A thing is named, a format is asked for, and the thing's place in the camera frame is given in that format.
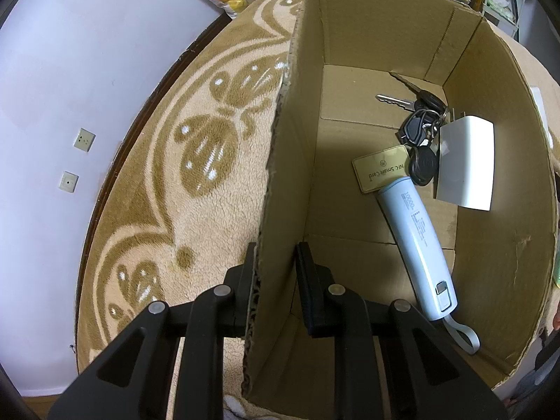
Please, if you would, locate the light blue flashlight with strap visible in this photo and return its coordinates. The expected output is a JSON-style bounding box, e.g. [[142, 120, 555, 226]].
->
[[377, 176, 480, 355]]

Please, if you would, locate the small white adapter box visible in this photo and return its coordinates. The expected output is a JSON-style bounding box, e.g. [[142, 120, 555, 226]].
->
[[436, 116, 495, 211]]

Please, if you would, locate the gold NFC smart card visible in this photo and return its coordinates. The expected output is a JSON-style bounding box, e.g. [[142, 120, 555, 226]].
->
[[352, 145, 409, 194]]

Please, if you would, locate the black car key bunch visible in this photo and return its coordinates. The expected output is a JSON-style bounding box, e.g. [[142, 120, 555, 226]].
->
[[376, 72, 450, 187]]

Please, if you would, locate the brown cardboard box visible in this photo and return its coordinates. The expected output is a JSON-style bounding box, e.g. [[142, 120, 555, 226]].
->
[[242, 0, 558, 419]]

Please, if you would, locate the beige patterned carpet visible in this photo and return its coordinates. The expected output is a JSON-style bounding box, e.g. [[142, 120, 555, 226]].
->
[[73, 0, 560, 420]]

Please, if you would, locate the lower wall socket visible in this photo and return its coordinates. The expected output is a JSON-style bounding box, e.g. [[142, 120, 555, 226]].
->
[[59, 171, 79, 194]]

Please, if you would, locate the wall socket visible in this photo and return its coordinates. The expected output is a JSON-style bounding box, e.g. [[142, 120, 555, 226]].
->
[[73, 128, 96, 153], [59, 171, 79, 194]]

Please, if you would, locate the upper wall socket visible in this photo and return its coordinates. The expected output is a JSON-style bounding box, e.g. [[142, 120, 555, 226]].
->
[[73, 128, 96, 153]]

